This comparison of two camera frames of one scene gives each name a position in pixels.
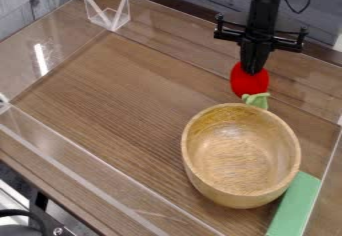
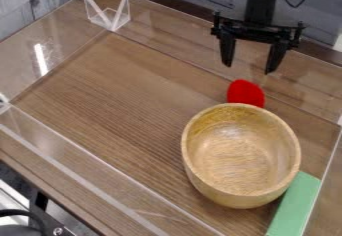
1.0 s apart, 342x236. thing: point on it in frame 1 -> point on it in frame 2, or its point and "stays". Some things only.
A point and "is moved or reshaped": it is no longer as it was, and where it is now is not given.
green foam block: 297,199 stays
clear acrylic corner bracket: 109,18 stays
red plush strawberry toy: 250,87 is moved or reshaped
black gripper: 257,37 -> 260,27
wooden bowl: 242,155 stays
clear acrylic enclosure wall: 138,118 stays
